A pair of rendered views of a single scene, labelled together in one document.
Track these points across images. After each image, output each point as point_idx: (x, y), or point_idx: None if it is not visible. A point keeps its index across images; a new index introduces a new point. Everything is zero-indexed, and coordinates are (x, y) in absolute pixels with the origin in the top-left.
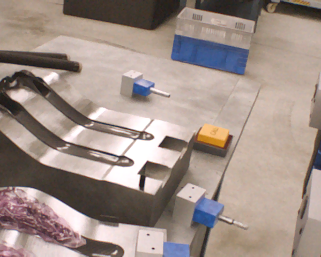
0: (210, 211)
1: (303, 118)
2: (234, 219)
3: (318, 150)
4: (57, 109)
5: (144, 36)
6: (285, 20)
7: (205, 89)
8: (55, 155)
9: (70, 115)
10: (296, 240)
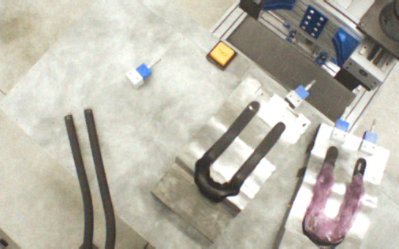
0: (305, 94)
1: None
2: (88, 8)
3: (264, 5)
4: (225, 150)
5: None
6: None
7: (134, 21)
8: (267, 161)
9: (224, 143)
10: (367, 82)
